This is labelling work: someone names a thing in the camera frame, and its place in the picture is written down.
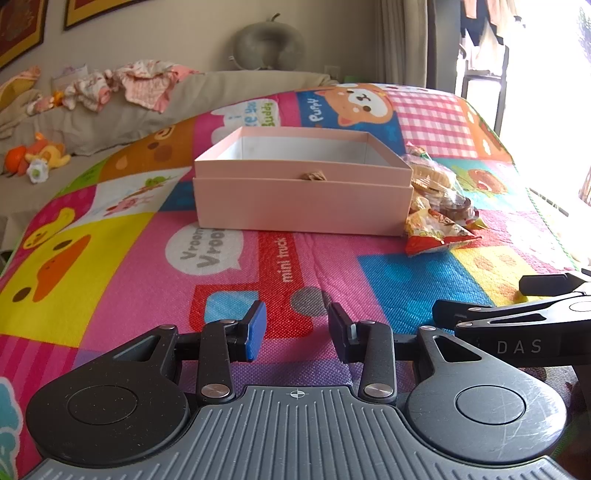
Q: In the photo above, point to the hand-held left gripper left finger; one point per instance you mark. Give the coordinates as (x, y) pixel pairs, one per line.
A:
(257, 330)

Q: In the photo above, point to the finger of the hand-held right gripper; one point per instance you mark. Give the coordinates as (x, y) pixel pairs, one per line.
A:
(461, 310)
(545, 284)

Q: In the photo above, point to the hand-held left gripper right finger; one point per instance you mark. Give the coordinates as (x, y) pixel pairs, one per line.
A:
(339, 337)

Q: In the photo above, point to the red yellow snack packet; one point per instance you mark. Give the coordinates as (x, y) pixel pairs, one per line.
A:
(434, 233)

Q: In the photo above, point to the green yellow snack packet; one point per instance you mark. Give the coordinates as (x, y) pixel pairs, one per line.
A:
(478, 224)

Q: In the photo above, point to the brown swirl pastry packet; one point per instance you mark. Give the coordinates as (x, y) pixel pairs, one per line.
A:
(457, 207)

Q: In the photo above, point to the pink cardboard box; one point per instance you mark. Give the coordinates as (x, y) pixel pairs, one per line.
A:
(300, 203)

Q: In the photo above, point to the clear round cracker packet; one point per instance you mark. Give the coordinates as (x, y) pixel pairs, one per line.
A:
(434, 177)

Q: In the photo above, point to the colourful printed play mat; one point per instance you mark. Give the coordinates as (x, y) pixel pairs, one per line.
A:
(138, 258)

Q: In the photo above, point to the beige covered sofa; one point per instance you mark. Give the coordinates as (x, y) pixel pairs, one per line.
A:
(207, 97)

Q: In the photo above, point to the pink floral baby garment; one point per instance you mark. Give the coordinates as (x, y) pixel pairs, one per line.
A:
(152, 85)

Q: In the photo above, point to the white green plush toy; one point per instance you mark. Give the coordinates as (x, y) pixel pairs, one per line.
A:
(37, 171)

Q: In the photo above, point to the hanging laundry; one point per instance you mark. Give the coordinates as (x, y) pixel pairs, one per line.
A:
(482, 18)

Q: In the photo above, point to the beige curtain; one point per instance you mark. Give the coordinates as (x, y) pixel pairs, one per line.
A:
(406, 41)

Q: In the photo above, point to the orange plush toy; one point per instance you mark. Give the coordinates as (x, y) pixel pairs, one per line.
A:
(44, 150)

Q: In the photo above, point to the grey neck pillow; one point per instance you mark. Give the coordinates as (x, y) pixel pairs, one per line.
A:
(270, 44)

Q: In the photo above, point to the white patterned baby garment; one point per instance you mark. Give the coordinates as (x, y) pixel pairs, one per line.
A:
(90, 90)

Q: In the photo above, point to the small orange toy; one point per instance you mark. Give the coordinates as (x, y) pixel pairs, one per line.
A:
(58, 97)

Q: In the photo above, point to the small pink plush toy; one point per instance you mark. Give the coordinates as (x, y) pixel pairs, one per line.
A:
(41, 106)

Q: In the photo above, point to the beige blanket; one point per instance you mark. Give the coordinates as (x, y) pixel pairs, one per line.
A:
(18, 120)

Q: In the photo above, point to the pink yellow cloth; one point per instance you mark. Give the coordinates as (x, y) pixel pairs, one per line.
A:
(18, 83)

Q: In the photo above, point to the gold framed picture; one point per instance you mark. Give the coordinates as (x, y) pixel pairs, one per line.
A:
(101, 11)

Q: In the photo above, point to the dark red framed picture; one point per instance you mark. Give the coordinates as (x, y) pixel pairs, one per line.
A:
(18, 27)

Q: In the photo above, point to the white wall socket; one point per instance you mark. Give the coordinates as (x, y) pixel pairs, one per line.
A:
(333, 72)

